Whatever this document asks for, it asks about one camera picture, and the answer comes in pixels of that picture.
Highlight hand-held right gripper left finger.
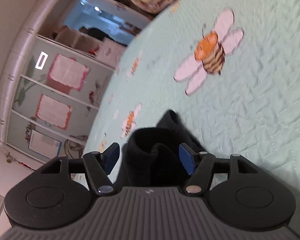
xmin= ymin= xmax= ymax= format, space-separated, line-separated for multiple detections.
xmin=41 ymin=142 xmax=120 ymax=195

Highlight white corner shelf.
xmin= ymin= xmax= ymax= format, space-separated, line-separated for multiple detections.
xmin=52 ymin=26 xmax=100 ymax=53

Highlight black pants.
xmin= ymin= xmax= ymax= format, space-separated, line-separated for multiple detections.
xmin=117 ymin=109 xmax=205 ymax=188

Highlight blue framed wall poster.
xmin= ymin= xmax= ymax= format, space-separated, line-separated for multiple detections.
xmin=27 ymin=129 xmax=62 ymax=157

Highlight bee-printed green bedspread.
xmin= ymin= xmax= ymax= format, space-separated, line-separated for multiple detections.
xmin=85 ymin=0 xmax=300 ymax=230

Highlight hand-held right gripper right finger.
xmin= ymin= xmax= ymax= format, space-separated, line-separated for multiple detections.
xmin=179 ymin=143 xmax=259 ymax=195

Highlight white drawer cabinet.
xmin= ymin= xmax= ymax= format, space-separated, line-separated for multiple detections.
xmin=95 ymin=40 xmax=127 ymax=67

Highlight pink framed wall poster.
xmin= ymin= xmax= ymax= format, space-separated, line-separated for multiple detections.
xmin=48 ymin=53 xmax=90 ymax=92

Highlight orange framed wall poster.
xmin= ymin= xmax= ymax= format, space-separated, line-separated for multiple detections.
xmin=36 ymin=94 xmax=73 ymax=130

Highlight wall lamp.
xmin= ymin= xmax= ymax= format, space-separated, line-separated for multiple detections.
xmin=1 ymin=148 xmax=15 ymax=164

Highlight red hanging ornament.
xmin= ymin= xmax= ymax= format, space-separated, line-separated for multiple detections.
xmin=14 ymin=160 xmax=35 ymax=170

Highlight sliding door wardrobe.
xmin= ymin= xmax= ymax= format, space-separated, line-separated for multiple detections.
xmin=0 ymin=36 xmax=115 ymax=165

